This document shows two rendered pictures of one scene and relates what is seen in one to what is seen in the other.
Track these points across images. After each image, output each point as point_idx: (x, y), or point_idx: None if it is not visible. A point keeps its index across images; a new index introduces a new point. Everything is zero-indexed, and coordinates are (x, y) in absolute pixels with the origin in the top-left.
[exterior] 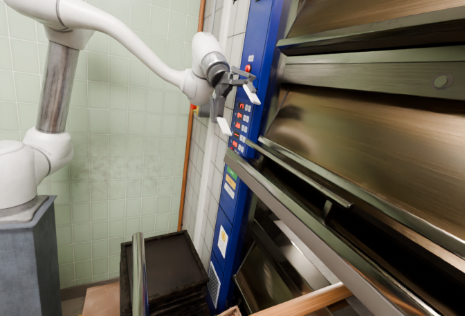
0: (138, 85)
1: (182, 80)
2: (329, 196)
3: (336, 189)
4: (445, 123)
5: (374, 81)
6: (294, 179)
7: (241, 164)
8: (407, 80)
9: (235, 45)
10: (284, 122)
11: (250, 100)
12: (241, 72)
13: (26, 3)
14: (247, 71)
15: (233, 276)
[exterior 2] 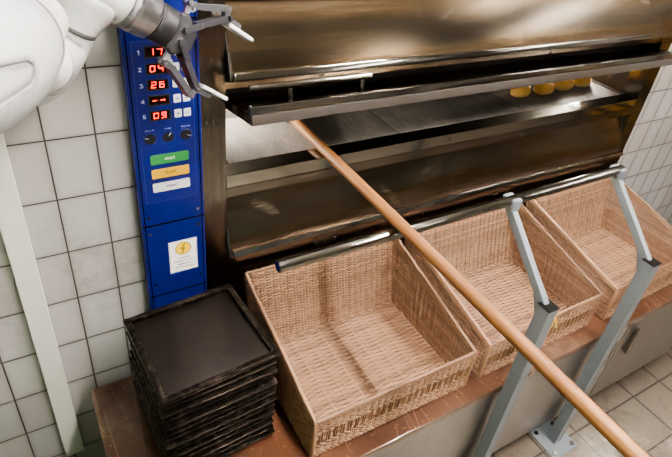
0: None
1: (66, 64)
2: (361, 77)
3: (320, 76)
4: (360, 5)
5: None
6: (276, 94)
7: (292, 107)
8: None
9: None
10: (248, 45)
11: None
12: (215, 8)
13: (46, 85)
14: None
15: (236, 252)
